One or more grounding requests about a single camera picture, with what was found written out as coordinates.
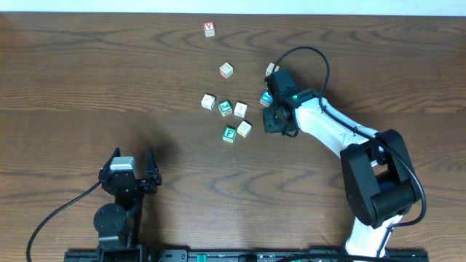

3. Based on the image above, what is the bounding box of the plain yellowish wooden block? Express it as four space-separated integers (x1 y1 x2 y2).
237 121 252 138

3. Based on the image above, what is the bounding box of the red U wooden block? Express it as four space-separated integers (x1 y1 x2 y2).
219 62 234 79

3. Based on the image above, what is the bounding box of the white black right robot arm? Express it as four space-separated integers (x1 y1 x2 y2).
261 87 426 258

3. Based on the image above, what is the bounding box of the wooden block letter A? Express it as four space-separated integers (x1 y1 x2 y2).
201 94 216 110

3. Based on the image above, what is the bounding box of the green J wooden block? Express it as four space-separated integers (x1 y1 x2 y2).
218 100 233 116

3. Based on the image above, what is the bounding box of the plain wooden block far right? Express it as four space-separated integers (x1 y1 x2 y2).
265 63 280 76

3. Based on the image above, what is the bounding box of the green F wooden block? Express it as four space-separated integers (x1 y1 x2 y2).
222 127 237 143

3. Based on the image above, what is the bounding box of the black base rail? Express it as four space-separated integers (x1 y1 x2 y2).
63 248 430 262

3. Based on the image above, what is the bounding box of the wooden block apple picture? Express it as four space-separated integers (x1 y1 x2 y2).
234 102 248 118

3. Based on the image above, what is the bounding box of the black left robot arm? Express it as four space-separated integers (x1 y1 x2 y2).
93 147 162 261

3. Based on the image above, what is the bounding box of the blue wooden block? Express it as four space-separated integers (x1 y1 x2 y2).
260 90 273 107

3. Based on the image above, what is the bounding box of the red V wooden block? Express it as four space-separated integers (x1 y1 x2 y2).
203 22 216 38

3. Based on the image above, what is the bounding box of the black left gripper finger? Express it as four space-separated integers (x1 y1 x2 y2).
145 146 159 175
103 147 121 171

